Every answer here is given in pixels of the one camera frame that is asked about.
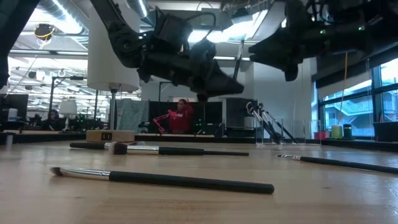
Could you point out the dark tumbler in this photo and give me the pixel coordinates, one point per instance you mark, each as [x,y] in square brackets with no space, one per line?
[347,132]

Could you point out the clear acrylic organizer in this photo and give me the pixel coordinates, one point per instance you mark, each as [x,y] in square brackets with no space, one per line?
[306,133]

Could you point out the white desk container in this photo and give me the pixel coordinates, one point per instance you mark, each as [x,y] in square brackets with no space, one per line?
[12,114]

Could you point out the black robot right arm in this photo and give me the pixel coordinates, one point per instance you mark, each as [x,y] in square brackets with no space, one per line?
[357,18]

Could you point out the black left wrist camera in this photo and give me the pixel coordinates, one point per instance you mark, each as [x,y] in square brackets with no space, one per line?
[172,29]

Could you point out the red box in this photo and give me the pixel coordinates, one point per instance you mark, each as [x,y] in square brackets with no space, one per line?
[320,135]

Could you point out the black room partition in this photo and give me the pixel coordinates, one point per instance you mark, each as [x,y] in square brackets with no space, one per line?
[214,115]

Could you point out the black cabinet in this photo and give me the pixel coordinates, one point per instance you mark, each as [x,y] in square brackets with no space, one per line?
[239,112]

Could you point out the thick flat-top makeup brush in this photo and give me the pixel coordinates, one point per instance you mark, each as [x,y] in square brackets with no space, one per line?
[180,151]

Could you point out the white background table lamp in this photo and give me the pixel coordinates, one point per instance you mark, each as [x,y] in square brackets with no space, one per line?
[67,107]

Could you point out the person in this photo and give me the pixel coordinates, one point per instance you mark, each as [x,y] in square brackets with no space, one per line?
[182,121]
[54,116]

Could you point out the thin black makeup brush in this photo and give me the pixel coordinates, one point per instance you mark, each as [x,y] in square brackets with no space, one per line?
[268,119]

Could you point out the gray-green cloth panel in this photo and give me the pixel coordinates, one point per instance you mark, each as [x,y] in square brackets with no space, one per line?
[132,115]

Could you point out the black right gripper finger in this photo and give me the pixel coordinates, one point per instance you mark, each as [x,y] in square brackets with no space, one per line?
[276,57]
[276,42]

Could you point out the fluffy powder makeup brush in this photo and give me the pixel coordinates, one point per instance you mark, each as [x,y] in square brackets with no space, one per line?
[90,145]

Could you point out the black background rig stand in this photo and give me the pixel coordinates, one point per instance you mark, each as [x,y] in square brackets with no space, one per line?
[51,102]

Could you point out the long ceiling light fixture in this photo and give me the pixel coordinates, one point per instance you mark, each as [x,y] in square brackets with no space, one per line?
[224,58]

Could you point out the black yellow ceiling device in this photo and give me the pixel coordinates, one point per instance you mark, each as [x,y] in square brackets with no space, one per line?
[44,31]

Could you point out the black bin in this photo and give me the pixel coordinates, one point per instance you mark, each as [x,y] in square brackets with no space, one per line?
[385,132]

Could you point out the thin black pen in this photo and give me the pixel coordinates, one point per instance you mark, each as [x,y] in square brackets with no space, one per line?
[230,153]

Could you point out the light green cup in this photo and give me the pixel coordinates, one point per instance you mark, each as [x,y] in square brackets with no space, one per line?
[336,132]

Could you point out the black computer monitor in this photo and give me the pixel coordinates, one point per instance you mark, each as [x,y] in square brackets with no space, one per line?
[20,104]

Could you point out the white-tipped makeup brush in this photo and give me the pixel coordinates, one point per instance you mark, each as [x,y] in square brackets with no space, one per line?
[262,124]

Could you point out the black background camera stand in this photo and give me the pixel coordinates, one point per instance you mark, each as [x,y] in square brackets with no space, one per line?
[164,82]

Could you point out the gray blurred post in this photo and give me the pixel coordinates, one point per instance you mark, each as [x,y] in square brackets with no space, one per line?
[9,143]

